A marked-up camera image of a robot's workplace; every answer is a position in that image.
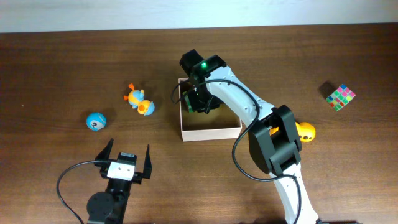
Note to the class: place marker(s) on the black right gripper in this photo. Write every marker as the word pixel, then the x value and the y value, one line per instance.
pixel 199 101

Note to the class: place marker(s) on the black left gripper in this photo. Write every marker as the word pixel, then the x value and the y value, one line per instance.
pixel 138 175

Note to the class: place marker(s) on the rubiks cube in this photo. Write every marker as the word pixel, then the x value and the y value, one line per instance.
pixel 340 97
pixel 187 102

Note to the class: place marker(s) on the beige cardboard box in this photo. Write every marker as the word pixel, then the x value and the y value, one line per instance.
pixel 219 123

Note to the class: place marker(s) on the orange and blue duck toy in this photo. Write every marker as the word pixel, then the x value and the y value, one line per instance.
pixel 136 99

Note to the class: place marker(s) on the orange pig toy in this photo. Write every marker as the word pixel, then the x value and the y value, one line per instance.
pixel 306 131

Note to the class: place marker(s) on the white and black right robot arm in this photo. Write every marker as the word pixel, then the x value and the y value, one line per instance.
pixel 274 142

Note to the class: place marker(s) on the blue ball toy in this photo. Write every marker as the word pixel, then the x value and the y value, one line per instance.
pixel 96 121

